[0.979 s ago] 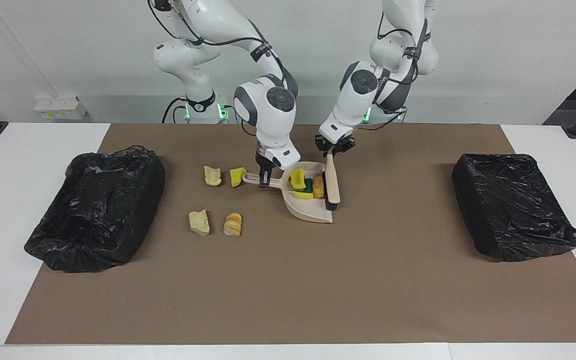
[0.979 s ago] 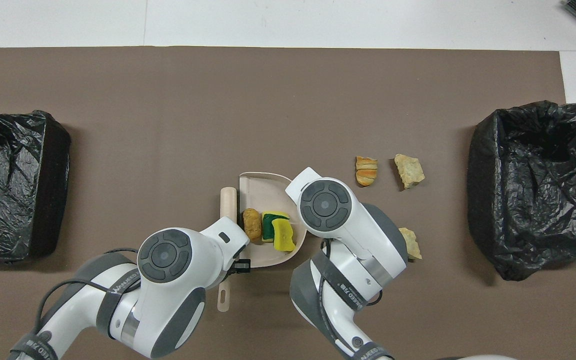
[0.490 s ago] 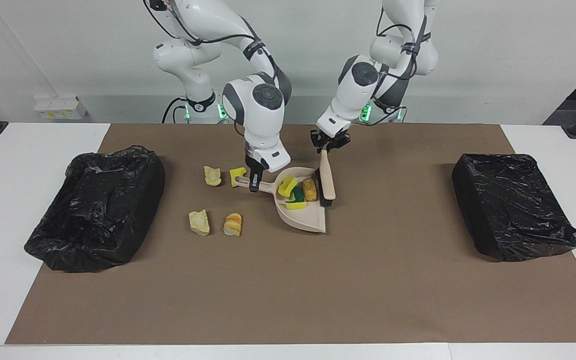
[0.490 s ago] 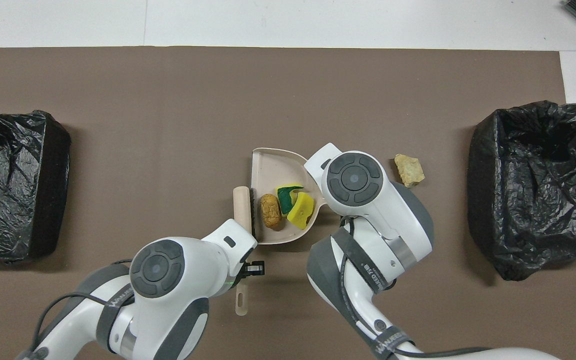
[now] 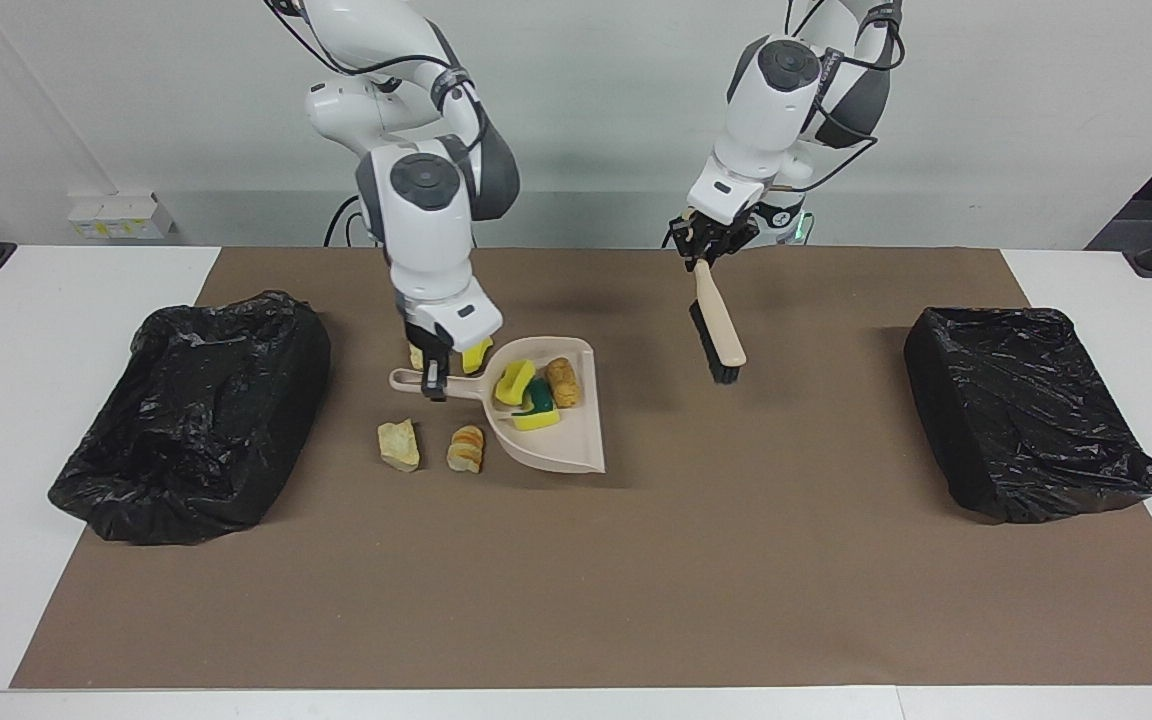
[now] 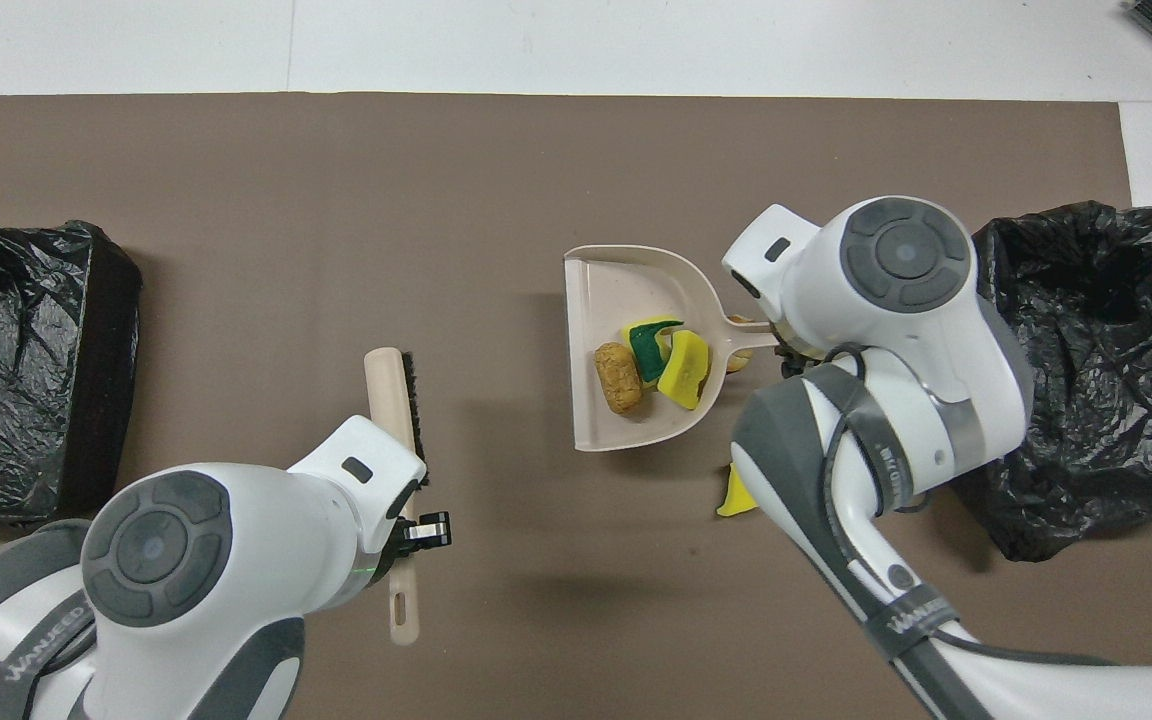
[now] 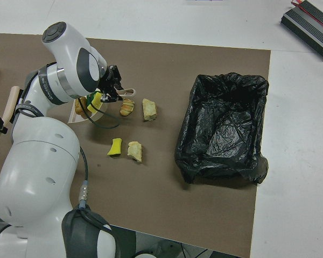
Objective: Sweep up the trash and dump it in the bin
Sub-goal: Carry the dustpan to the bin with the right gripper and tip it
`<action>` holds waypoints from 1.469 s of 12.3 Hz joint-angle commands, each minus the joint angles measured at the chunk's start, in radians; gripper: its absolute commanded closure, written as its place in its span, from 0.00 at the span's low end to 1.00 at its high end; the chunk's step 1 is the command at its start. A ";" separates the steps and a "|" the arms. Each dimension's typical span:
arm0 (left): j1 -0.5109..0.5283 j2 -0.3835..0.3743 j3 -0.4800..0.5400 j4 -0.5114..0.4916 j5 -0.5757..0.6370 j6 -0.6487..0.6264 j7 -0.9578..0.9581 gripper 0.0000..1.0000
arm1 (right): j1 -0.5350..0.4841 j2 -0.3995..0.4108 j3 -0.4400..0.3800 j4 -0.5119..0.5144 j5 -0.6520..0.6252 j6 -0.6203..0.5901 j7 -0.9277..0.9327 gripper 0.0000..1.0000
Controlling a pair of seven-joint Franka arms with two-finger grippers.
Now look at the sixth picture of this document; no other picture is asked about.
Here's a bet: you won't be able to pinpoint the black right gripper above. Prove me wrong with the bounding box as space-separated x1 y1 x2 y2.
779 340 822 379

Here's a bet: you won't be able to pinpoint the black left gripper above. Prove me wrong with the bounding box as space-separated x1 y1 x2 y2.
376 512 452 573

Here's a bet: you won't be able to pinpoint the plain yellow sponge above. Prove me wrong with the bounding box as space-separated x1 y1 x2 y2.
657 330 712 411

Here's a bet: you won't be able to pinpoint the beige hand brush black bristles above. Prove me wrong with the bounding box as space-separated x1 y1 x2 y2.
364 347 429 646

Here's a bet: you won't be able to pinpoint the small yellow sponge scrap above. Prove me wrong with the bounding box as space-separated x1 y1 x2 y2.
716 465 759 518

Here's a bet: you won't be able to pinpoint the brown bread roll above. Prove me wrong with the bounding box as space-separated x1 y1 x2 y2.
594 342 645 414

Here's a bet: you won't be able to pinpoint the beige plastic dustpan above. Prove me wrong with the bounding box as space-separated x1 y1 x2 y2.
563 245 782 454

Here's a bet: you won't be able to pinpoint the black bag lined trash bin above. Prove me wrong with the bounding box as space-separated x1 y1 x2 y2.
0 220 144 528
971 200 1152 563

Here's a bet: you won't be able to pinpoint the brown table mat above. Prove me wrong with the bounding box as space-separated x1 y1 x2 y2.
0 93 1152 720

